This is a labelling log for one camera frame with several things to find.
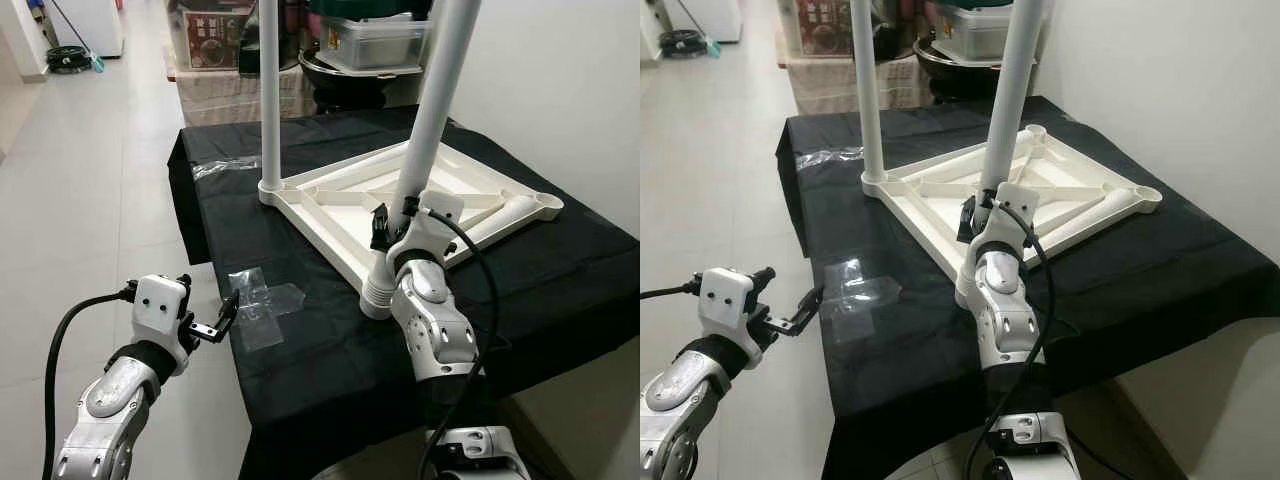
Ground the white plastic table leg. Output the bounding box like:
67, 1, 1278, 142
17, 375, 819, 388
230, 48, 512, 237
440, 193, 546, 249
848, 0, 889, 189
358, 0, 483, 321
1035, 185, 1136, 241
955, 0, 1046, 306
257, 0, 286, 206

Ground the white plastic children table top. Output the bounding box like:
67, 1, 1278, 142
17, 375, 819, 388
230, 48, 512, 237
258, 140, 566, 321
862, 123, 1164, 306

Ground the clear tape patch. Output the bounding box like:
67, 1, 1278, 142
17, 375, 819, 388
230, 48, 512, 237
225, 265, 306, 353
825, 258, 903, 346

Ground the black wok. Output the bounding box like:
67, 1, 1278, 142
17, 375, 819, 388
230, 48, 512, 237
912, 38, 1001, 101
298, 50, 421, 113

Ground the black tablecloth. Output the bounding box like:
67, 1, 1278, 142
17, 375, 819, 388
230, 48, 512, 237
775, 95, 1280, 480
165, 105, 641, 480

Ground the clear plastic storage box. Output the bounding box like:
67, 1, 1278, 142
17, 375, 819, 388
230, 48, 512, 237
935, 5, 1016, 63
318, 15, 431, 73

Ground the black plastic bag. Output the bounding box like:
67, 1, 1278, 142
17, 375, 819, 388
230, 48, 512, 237
240, 0, 311, 76
875, 0, 936, 61

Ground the teal head broom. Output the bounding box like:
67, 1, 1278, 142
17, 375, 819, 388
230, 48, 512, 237
675, 0, 723, 56
50, 0, 106, 73

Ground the white refrigerator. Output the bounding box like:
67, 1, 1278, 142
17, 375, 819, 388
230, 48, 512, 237
50, 0, 124, 56
685, 0, 743, 43

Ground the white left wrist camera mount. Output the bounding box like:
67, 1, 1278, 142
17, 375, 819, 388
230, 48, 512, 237
698, 267, 761, 353
130, 275, 191, 363

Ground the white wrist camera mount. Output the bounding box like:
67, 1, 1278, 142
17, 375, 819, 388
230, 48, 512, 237
130, 275, 191, 363
698, 267, 761, 353
385, 190, 466, 271
970, 182, 1041, 263

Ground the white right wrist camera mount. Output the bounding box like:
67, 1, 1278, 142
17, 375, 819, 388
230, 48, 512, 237
385, 190, 466, 271
970, 182, 1041, 263

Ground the black coiled cable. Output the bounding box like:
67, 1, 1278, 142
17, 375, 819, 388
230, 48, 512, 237
45, 45, 91, 73
660, 30, 706, 59

